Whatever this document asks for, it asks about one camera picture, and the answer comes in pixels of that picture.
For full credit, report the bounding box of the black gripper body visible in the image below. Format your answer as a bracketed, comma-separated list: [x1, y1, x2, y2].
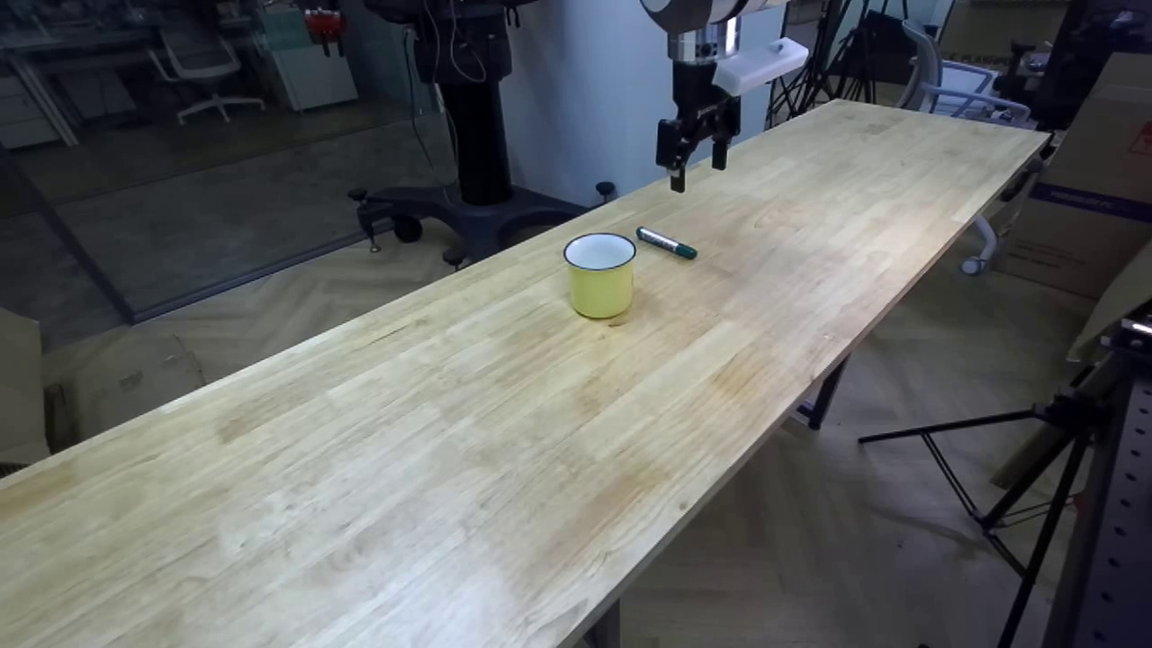
[654, 58, 746, 156]

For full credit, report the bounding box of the black perforated rack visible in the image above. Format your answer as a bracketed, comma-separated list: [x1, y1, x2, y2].
[1042, 315, 1152, 648]

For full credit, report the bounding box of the white table leg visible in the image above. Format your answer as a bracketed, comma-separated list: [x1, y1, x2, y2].
[959, 211, 1007, 281]

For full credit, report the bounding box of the grey floor mat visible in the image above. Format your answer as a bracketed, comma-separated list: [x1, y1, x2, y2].
[44, 141, 366, 327]

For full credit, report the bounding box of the black chair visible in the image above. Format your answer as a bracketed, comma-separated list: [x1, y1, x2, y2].
[824, 7, 943, 115]

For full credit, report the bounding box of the black table leg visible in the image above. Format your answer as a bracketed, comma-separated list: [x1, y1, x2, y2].
[794, 358, 854, 435]

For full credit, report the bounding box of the yellow enamel cup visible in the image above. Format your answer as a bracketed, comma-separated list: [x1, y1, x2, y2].
[558, 229, 642, 324]

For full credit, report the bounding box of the grey desk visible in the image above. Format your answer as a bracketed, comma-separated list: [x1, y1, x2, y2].
[0, 30, 157, 156]

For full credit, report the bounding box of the white office chair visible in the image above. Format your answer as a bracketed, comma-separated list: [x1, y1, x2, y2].
[146, 24, 270, 131]

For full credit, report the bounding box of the white cabinet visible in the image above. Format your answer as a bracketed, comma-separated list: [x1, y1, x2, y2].
[256, 7, 360, 115]

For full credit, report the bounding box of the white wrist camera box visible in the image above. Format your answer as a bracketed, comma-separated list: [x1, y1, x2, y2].
[714, 36, 810, 100]

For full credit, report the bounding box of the large cardboard box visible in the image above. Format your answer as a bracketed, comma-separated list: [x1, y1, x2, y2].
[1000, 52, 1152, 303]

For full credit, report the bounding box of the black robot pedestal stand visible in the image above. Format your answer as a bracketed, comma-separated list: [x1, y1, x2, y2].
[350, 0, 589, 270]

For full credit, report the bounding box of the red object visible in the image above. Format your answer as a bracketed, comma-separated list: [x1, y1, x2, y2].
[302, 4, 350, 47]

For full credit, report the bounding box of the black tripod stand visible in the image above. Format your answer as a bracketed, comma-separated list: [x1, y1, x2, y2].
[854, 358, 1129, 648]

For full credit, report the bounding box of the green capped marker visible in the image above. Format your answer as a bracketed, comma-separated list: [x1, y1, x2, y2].
[634, 225, 701, 264]

